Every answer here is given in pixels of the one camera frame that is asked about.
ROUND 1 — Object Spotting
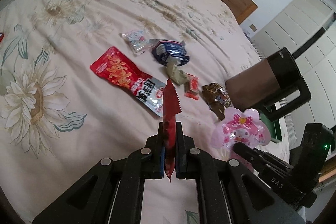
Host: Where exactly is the small red candy wrapper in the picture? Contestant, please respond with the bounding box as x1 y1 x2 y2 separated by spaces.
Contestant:
184 74 199 101

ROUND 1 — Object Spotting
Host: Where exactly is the blue white snack bag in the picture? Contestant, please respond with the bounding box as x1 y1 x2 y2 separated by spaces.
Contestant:
151 40 190 66

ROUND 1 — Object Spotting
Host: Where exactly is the brown gold oatmeal bag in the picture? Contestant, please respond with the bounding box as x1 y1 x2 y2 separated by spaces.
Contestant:
202 83 232 121

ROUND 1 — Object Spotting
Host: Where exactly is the floral beige bedspread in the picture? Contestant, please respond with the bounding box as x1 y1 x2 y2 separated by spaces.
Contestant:
0 0 289 224

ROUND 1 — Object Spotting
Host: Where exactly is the black brown electric kettle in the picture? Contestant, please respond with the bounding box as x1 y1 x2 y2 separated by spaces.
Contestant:
225 47 311 122

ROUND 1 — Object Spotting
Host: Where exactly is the white wardrobe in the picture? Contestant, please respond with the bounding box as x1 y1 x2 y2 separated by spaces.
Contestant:
252 0 335 148

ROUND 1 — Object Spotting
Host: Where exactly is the green tray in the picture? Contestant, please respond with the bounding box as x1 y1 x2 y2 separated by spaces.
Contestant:
260 113 282 143

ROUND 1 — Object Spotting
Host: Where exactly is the small red snack packet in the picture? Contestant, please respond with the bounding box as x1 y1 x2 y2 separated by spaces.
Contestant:
162 79 182 181

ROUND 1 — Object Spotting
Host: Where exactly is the beige green candy packet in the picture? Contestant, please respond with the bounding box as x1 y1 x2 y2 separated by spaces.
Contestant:
166 62 188 85

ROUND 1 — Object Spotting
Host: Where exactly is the clear cartoon candy packet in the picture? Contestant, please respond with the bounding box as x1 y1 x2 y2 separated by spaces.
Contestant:
121 30 153 56

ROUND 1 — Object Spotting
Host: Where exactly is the large red spicy snack bag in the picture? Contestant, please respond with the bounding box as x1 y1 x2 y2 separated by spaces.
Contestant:
90 47 166 117

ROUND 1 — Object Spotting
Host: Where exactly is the pink cartoon snack packet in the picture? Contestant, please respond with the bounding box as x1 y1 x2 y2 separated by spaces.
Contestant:
210 107 271 150

